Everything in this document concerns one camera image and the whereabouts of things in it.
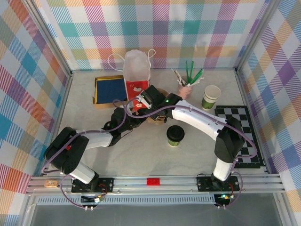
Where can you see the black coffee cup lid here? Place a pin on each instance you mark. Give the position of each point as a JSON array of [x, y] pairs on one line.
[[176, 133]]

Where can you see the dark blue napkin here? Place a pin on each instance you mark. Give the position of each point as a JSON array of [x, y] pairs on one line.
[[111, 90]]

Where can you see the white red paper bag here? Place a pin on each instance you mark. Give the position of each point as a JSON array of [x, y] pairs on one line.
[[137, 68]]

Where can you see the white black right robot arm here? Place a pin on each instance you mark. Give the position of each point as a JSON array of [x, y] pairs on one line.
[[197, 117]]

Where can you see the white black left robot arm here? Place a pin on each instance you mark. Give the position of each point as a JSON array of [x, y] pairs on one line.
[[98, 140]]

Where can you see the pink straw holder cup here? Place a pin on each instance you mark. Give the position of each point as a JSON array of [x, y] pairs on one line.
[[184, 90]]

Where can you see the shallow cardboard tray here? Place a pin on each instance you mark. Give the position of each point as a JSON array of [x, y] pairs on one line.
[[110, 105]]

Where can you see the wooden stirrer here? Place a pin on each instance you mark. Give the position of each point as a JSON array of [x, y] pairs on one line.
[[179, 77]]

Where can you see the green plastic straw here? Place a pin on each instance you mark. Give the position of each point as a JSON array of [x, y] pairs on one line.
[[187, 70], [197, 75], [191, 70]]

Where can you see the stack of green paper cups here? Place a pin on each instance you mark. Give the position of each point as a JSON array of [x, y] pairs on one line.
[[210, 99]]

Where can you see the red block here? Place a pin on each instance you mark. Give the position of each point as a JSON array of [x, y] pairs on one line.
[[153, 182]]

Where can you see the small controller board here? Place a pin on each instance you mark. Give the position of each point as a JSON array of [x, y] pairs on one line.
[[90, 199], [223, 197]]

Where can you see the black white chessboard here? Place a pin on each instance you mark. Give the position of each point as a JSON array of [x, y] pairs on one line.
[[251, 131]]

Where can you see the small brown circuit board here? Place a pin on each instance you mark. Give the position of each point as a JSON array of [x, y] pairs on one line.
[[51, 183]]

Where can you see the thin aluminium wall rail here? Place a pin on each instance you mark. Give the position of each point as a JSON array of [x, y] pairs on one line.
[[141, 70]]

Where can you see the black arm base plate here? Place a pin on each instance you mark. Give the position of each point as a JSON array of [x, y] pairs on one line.
[[204, 184], [107, 186]]

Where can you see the long aluminium base rail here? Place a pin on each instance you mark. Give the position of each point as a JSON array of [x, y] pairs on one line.
[[178, 182]]

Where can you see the aluminium frame post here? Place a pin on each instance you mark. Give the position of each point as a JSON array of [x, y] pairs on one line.
[[49, 35], [255, 35]]

